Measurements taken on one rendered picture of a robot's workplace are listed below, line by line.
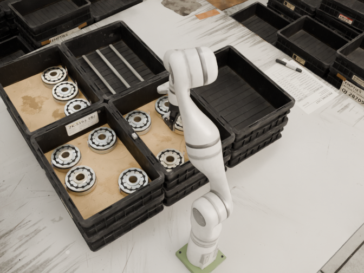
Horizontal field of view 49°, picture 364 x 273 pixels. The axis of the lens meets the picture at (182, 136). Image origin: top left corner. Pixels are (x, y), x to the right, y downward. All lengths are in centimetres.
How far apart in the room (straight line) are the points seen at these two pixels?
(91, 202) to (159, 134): 37
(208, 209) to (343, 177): 76
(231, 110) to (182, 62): 74
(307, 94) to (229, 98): 44
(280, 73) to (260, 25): 106
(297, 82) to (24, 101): 123
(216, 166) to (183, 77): 26
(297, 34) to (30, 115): 184
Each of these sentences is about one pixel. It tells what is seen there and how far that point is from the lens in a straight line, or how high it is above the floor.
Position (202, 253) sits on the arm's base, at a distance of 130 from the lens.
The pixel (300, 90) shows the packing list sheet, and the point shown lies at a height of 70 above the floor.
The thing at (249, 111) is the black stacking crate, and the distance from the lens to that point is 164.
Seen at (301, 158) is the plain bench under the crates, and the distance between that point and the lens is 171.
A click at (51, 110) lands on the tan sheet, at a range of 166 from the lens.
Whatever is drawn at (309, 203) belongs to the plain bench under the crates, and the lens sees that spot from 160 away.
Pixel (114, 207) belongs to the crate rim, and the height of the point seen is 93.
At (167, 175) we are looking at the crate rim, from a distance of 130.
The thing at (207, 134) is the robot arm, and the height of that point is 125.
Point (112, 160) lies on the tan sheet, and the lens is 147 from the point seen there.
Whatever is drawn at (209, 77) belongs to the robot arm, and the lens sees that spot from 94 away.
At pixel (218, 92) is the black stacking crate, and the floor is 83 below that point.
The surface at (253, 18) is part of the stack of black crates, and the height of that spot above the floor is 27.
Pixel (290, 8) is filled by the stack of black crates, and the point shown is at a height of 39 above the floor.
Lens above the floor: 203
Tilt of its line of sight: 52 degrees down
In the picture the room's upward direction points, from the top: 3 degrees clockwise
